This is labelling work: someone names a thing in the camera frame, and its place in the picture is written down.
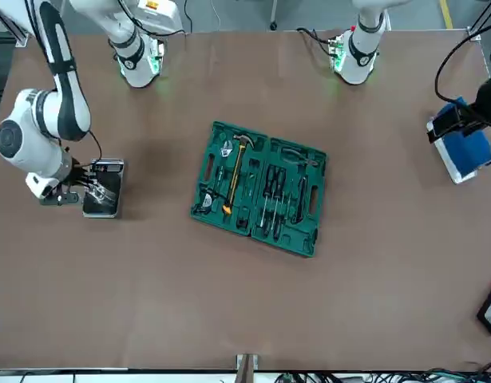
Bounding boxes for white box with blue pad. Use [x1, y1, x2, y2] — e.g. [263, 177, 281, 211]
[426, 94, 491, 185]

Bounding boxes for digital kitchen scale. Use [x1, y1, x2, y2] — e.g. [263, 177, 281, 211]
[81, 158, 125, 219]

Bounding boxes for black silver utility knife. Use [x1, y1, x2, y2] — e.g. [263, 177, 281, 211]
[295, 174, 309, 223]

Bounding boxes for green plastic toolbox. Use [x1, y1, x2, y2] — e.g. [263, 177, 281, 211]
[188, 120, 329, 259]

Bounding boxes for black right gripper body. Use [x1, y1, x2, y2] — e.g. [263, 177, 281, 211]
[69, 159, 93, 194]

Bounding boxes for black handled screwdriver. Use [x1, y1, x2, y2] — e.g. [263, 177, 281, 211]
[271, 165, 288, 235]
[260, 165, 279, 231]
[273, 187, 290, 240]
[259, 187, 279, 236]

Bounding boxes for yellow handled claw hammer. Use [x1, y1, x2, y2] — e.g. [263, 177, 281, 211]
[222, 133, 257, 215]

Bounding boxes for black green handled pliers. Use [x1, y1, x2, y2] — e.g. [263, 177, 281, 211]
[282, 146, 320, 168]

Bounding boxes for white box with orange label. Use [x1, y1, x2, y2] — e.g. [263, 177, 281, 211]
[133, 0, 185, 36]

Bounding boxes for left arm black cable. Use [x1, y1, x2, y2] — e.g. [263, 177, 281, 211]
[434, 31, 482, 105]

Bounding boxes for aluminium frame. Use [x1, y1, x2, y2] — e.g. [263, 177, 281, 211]
[0, 0, 30, 48]
[236, 353, 261, 383]

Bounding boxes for black cable bundle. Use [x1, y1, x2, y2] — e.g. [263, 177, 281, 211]
[268, 361, 491, 383]

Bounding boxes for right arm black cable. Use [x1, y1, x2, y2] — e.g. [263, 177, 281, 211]
[87, 129, 105, 163]

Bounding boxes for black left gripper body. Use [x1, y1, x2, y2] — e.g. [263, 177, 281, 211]
[427, 101, 489, 144]

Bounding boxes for black base cable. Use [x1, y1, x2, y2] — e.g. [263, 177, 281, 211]
[296, 26, 338, 57]

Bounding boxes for small clear measuring cup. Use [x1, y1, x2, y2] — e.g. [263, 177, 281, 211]
[86, 180, 111, 205]

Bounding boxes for black framed screen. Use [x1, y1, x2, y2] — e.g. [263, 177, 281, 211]
[475, 276, 491, 337]

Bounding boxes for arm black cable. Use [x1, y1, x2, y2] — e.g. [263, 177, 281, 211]
[434, 31, 482, 105]
[87, 129, 105, 163]

